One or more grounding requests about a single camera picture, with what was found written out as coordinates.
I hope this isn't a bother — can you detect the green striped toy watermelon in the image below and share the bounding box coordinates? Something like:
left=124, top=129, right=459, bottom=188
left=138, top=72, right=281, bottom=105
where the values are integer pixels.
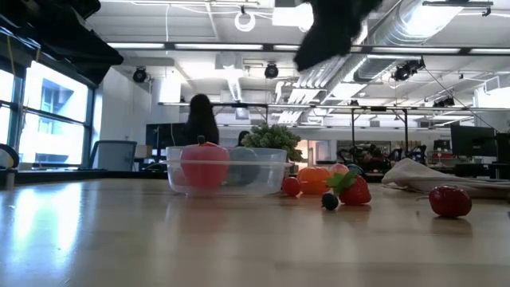
left=226, top=147, right=262, bottom=187

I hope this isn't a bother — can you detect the red toy cherry with stem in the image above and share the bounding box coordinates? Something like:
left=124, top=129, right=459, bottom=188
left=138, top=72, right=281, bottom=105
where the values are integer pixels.
left=281, top=176, right=302, bottom=198

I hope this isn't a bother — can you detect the red toy bell pepper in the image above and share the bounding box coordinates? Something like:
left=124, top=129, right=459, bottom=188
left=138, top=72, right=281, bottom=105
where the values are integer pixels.
left=179, top=135, right=231, bottom=191

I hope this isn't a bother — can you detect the orange toy pumpkin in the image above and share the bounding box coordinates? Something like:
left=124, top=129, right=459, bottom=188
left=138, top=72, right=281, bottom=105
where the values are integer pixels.
left=296, top=166, right=332, bottom=196

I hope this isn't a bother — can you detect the black toy blackberry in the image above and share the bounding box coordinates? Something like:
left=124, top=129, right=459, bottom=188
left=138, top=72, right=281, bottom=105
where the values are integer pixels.
left=320, top=192, right=340, bottom=212

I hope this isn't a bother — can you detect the red toy strawberry with leaves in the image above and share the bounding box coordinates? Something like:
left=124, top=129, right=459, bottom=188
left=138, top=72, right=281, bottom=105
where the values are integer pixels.
left=325, top=170, right=373, bottom=206

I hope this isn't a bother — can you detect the small dark red toy fruit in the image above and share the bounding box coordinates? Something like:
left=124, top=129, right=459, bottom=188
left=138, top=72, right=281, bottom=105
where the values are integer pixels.
left=428, top=184, right=473, bottom=219

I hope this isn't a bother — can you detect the clear plastic tupperware container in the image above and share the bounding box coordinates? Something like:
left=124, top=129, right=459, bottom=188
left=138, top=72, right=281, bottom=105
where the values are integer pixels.
left=165, top=145, right=295, bottom=198

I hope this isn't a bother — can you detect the green succulent in white pot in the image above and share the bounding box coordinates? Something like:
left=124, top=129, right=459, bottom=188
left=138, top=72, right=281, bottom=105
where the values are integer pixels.
left=240, top=122, right=304, bottom=176

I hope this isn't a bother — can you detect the black ceiling spotlight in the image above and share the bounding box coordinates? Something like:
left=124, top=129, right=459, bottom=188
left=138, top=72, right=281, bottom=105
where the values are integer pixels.
left=263, top=62, right=280, bottom=80
left=131, top=66, right=148, bottom=85

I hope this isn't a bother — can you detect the pink orange toy peach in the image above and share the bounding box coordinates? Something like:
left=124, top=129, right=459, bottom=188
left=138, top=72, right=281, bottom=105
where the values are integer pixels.
left=328, top=162, right=351, bottom=177

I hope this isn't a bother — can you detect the black computer monitor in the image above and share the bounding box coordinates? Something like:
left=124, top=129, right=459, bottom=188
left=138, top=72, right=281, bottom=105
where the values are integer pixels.
left=144, top=122, right=186, bottom=151
left=450, top=124, right=497, bottom=158
left=495, top=132, right=510, bottom=165

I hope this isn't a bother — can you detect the long ceiling light strip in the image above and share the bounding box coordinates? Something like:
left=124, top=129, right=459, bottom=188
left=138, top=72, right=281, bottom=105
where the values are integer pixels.
left=106, top=41, right=510, bottom=56

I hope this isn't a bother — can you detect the grey office chair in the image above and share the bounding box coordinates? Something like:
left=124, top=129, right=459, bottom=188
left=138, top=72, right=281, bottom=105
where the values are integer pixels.
left=87, top=140, right=139, bottom=172

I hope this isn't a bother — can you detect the beige cloth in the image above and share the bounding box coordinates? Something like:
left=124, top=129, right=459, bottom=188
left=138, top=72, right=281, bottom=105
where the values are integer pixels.
left=381, top=157, right=510, bottom=200

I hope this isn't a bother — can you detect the black background workstation frame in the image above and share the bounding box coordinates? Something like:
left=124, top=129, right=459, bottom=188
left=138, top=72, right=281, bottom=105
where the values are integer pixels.
left=209, top=101, right=410, bottom=160

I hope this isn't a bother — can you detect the white cable coil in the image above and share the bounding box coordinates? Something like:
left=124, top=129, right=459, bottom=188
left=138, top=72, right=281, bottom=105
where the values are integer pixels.
left=233, top=10, right=257, bottom=33

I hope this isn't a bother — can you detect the black rig camera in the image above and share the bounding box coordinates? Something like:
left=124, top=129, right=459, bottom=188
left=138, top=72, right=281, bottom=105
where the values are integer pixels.
left=391, top=57, right=426, bottom=83

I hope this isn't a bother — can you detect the black aluminium table frame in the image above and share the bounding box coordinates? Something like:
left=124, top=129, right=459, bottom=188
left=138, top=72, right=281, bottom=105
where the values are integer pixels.
left=0, top=169, right=510, bottom=185

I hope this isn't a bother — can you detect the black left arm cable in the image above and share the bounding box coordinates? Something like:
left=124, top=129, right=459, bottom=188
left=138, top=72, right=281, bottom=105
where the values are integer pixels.
left=0, top=142, right=21, bottom=171

